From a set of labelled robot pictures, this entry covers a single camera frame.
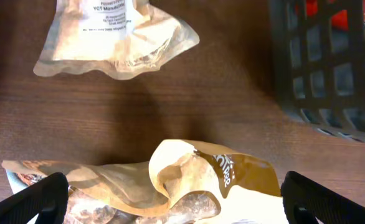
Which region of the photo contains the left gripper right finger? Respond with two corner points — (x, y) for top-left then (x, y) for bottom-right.
(281, 171), (365, 224)

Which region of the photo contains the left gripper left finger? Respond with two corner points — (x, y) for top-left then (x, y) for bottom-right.
(0, 172), (69, 224)

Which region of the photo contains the brown cookie bag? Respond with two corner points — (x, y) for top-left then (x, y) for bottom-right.
(2, 139), (287, 223)

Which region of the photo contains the grey plastic shopping basket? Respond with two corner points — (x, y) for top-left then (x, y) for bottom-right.
(268, 0), (365, 143)

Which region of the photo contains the beige snack bag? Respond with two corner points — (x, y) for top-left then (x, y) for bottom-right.
(32, 0), (201, 81)

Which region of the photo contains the orange San Remo pasta pack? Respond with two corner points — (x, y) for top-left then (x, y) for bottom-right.
(294, 0), (365, 41)

